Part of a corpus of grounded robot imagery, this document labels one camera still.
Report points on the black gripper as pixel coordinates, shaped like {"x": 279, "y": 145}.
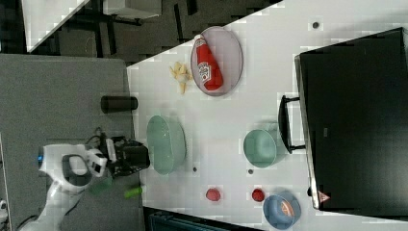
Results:
{"x": 125, "y": 157}

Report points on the yellow plush peeled banana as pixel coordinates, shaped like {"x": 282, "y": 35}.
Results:
{"x": 181, "y": 74}

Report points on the grey round plate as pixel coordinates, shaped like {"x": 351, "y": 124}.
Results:
{"x": 228, "y": 53}

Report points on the green plastic spatula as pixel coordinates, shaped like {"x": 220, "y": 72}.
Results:
{"x": 109, "y": 185}

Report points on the silver black toaster oven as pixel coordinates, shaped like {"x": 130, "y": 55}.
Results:
{"x": 353, "y": 99}

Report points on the black cylindrical cup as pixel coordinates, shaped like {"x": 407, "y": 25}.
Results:
{"x": 115, "y": 104}

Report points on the red plush ketchup bottle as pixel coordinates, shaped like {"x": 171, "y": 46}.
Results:
{"x": 209, "y": 73}

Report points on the green plastic mug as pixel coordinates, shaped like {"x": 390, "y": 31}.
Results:
{"x": 262, "y": 147}

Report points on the red plush strawberry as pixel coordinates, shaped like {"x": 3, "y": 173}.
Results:
{"x": 213, "y": 194}

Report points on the green oval strainer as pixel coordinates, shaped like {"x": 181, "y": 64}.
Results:
{"x": 166, "y": 143}

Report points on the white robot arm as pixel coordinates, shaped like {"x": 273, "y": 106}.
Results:
{"x": 72, "y": 167}

